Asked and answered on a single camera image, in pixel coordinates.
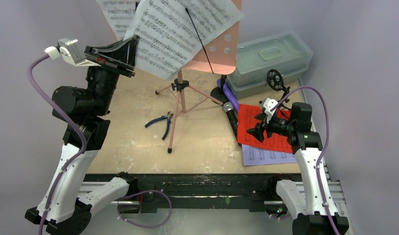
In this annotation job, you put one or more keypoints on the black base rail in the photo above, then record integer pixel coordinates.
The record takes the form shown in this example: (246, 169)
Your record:
(199, 191)

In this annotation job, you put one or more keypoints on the white sheet music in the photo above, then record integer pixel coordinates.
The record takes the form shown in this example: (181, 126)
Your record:
(118, 14)
(172, 32)

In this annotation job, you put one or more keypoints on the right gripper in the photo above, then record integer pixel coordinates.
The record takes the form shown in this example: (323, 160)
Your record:
(262, 127)

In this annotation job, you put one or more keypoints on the silver condenser microphone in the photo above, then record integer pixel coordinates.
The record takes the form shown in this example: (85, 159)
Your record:
(231, 116)

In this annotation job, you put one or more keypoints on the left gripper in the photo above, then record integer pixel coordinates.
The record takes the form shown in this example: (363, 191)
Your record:
(122, 54)

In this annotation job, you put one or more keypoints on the blue sheet music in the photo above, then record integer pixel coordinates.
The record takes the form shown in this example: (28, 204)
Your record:
(253, 156)

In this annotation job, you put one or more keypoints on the red sheet music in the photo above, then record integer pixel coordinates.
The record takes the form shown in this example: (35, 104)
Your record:
(247, 121)

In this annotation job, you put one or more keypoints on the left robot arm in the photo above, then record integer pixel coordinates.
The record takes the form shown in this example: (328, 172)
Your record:
(83, 110)

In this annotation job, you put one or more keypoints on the purple microphone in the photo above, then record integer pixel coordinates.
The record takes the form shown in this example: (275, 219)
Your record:
(231, 96)

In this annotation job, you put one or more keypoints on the pink music stand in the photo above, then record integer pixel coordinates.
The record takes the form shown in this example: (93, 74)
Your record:
(217, 57)

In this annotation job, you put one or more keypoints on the translucent plastic storage box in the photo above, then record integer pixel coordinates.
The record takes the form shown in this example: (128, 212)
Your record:
(285, 52)

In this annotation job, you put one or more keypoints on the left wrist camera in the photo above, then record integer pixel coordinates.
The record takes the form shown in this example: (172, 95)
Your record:
(68, 50)

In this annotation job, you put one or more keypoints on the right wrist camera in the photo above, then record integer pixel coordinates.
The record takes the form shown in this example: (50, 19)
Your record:
(268, 109)

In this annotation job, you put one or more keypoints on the black round-base mic stand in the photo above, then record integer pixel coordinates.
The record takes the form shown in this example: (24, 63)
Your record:
(218, 91)

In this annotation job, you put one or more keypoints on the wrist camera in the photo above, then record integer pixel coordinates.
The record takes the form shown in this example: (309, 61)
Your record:
(68, 50)
(268, 109)

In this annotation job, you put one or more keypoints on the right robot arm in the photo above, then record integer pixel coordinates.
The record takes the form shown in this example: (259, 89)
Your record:
(310, 168)

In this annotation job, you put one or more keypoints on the black tripod mic stand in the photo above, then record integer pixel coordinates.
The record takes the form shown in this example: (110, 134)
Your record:
(274, 80)

